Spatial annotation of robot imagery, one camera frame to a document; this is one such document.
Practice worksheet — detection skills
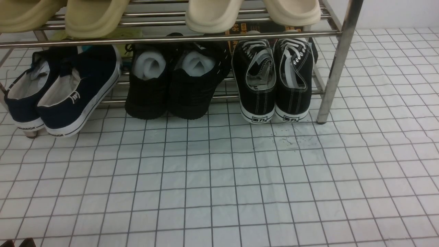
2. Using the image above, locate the black canvas sneaker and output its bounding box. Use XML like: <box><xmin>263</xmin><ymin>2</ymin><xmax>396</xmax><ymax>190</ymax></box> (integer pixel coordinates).
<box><xmin>232</xmin><ymin>39</ymin><xmax>276</xmax><ymax>124</ymax></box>
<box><xmin>273</xmin><ymin>37</ymin><xmax>314</xmax><ymax>123</ymax></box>

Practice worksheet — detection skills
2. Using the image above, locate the silver metal shoe rack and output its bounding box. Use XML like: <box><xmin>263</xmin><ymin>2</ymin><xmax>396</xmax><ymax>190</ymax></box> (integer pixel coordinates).
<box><xmin>1</xmin><ymin>0</ymin><xmax>363</xmax><ymax>138</ymax></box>

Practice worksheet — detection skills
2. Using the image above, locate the black mesh sneaker right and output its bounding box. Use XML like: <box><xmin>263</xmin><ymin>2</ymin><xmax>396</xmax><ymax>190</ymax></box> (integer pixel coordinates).
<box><xmin>167</xmin><ymin>40</ymin><xmax>232</xmax><ymax>119</ymax></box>

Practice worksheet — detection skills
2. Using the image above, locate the black mesh sneaker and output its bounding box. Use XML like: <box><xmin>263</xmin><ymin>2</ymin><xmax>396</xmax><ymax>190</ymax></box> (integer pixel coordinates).
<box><xmin>167</xmin><ymin>40</ymin><xmax>232</xmax><ymax>119</ymax></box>
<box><xmin>125</xmin><ymin>43</ymin><xmax>179</xmax><ymax>120</ymax></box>

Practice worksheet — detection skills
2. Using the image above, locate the black mesh sneaker left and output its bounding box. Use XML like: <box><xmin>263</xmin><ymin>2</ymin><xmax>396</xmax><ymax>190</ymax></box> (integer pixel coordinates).
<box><xmin>125</xmin><ymin>43</ymin><xmax>179</xmax><ymax>120</ymax></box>

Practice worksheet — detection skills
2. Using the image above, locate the cream slipper centre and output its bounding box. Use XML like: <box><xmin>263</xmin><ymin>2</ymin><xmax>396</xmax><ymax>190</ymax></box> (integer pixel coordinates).
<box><xmin>185</xmin><ymin>0</ymin><xmax>243</xmax><ymax>33</ymax></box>

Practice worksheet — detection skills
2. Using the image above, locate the cream slipper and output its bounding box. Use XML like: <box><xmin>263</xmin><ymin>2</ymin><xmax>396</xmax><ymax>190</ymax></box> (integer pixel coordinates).
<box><xmin>185</xmin><ymin>0</ymin><xmax>243</xmax><ymax>33</ymax></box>
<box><xmin>263</xmin><ymin>0</ymin><xmax>321</xmax><ymax>27</ymax></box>

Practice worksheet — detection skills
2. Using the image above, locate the cream slipper right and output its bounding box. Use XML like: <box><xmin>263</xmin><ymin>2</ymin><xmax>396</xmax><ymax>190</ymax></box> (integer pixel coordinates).
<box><xmin>263</xmin><ymin>0</ymin><xmax>321</xmax><ymax>27</ymax></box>

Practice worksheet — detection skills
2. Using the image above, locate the navy canvas shoe white sole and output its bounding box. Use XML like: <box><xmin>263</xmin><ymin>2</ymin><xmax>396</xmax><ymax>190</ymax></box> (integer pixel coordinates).
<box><xmin>36</xmin><ymin>44</ymin><xmax>122</xmax><ymax>137</ymax></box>

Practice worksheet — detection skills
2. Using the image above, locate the beige slipper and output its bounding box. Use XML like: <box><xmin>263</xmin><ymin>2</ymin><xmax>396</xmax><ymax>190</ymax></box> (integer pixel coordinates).
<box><xmin>65</xmin><ymin>0</ymin><xmax>130</xmax><ymax>39</ymax></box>
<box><xmin>0</xmin><ymin>0</ymin><xmax>67</xmax><ymax>33</ymax></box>

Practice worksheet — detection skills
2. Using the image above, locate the navy canvas shoe far left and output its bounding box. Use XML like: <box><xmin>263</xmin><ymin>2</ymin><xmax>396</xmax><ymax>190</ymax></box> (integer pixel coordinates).
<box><xmin>4</xmin><ymin>46</ymin><xmax>78</xmax><ymax>132</ymax></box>

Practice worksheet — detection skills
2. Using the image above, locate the dark objects bottom left corner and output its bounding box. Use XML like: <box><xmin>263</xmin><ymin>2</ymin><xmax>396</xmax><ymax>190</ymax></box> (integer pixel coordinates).
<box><xmin>0</xmin><ymin>238</ymin><xmax>36</xmax><ymax>247</ymax></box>

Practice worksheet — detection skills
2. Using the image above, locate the beige slipper far left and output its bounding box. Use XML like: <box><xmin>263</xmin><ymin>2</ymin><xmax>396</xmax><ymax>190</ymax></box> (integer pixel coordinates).
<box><xmin>0</xmin><ymin>0</ymin><xmax>67</xmax><ymax>33</ymax></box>

